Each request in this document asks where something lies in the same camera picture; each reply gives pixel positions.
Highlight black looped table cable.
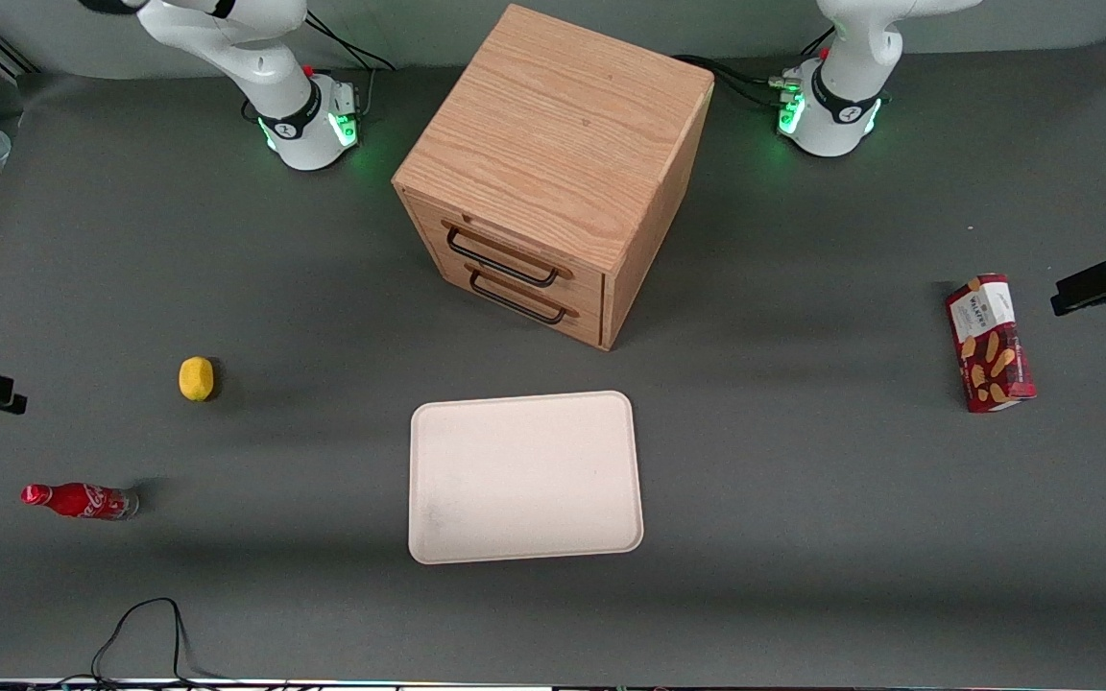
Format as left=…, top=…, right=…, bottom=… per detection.
left=35, top=597, right=256, bottom=688

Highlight yellow lemon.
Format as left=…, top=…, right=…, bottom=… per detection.
left=178, top=356, right=216, bottom=402

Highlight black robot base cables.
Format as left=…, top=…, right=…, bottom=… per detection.
left=672, top=29, right=837, bottom=109
left=303, top=10, right=397, bottom=121

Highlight black metal drawer handle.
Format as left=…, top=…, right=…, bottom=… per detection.
left=444, top=222, right=565, bottom=289
left=467, top=265, right=571, bottom=326

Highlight red tartan shortbread box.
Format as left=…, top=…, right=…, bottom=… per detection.
left=945, top=274, right=1038, bottom=415

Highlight oak wooden drawer cabinet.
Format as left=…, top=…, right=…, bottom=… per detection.
left=392, top=4, right=715, bottom=352

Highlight cream rectangular plastic tray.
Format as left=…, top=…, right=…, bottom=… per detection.
left=408, top=391, right=645, bottom=565

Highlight red coke bottle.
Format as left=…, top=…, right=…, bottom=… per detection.
left=20, top=483, right=141, bottom=522

